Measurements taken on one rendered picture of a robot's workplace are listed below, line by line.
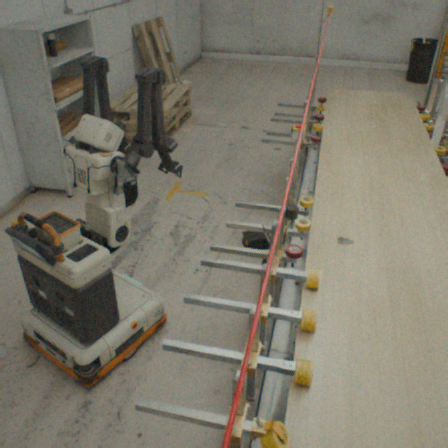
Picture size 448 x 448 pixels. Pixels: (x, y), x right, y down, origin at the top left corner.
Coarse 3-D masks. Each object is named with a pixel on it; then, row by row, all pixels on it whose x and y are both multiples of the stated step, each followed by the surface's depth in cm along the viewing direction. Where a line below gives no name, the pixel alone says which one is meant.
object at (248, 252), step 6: (210, 246) 224; (216, 246) 223; (222, 246) 223; (228, 246) 223; (234, 246) 223; (222, 252) 224; (228, 252) 223; (234, 252) 222; (240, 252) 221; (246, 252) 220; (252, 252) 220; (258, 252) 219; (264, 252) 219; (264, 258) 220; (282, 258) 217; (288, 258) 216
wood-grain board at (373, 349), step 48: (336, 96) 427; (384, 96) 429; (336, 144) 326; (384, 144) 327; (336, 192) 264; (384, 192) 264; (432, 192) 265; (336, 240) 221; (384, 240) 222; (432, 240) 222; (336, 288) 191; (384, 288) 191; (432, 288) 191; (336, 336) 168; (384, 336) 168; (432, 336) 168; (336, 384) 149; (384, 384) 149; (432, 384) 150; (288, 432) 135; (336, 432) 135; (384, 432) 135; (432, 432) 135
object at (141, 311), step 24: (120, 288) 283; (144, 288) 284; (24, 312) 265; (120, 312) 265; (144, 312) 268; (24, 336) 272; (72, 336) 249; (120, 336) 254; (144, 336) 273; (96, 360) 248; (120, 360) 260
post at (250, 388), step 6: (252, 306) 146; (252, 312) 144; (252, 318) 145; (252, 324) 146; (258, 324) 145; (258, 330) 147; (258, 336) 150; (258, 342) 154; (252, 348) 152; (252, 378) 160; (252, 384) 162; (246, 390) 165; (252, 390) 164; (252, 396) 166
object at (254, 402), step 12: (312, 120) 428; (300, 156) 351; (300, 168) 337; (300, 180) 320; (300, 192) 318; (288, 240) 256; (276, 300) 214; (264, 348) 186; (264, 372) 178; (252, 408) 164; (252, 420) 160
